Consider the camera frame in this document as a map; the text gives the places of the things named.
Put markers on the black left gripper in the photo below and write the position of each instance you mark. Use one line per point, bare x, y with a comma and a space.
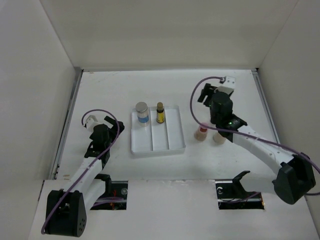
113, 129

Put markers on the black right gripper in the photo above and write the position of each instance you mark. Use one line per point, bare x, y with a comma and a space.
204, 93

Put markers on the blue-label jar silver lid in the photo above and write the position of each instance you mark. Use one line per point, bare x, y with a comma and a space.
142, 112

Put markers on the brown bottle yellow label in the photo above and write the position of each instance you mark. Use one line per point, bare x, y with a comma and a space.
160, 113

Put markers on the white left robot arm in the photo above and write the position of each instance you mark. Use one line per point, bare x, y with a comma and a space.
66, 208

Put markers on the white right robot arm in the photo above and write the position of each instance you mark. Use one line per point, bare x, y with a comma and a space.
294, 175

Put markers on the pink-cap spice bottle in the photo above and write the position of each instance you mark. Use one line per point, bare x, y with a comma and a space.
201, 133

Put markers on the beige spice bottle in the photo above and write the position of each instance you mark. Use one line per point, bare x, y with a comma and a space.
218, 138

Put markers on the white three-compartment tray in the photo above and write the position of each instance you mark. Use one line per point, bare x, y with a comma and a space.
158, 139

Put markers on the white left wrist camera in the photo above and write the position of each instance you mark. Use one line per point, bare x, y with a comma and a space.
90, 123

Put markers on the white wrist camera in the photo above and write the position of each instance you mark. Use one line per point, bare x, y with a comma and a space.
228, 83
90, 123

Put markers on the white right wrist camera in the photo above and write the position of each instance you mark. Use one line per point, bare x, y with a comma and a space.
228, 83

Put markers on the right aluminium frame rail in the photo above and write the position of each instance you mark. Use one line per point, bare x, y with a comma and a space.
265, 105

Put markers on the aluminium frame rail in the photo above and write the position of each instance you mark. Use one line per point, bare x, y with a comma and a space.
265, 105
55, 164

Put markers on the left aluminium frame rail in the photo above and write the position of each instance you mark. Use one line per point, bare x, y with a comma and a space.
55, 164

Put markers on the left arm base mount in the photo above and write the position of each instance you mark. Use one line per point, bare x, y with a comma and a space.
115, 196

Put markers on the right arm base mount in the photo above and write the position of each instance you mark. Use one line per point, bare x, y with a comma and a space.
231, 195

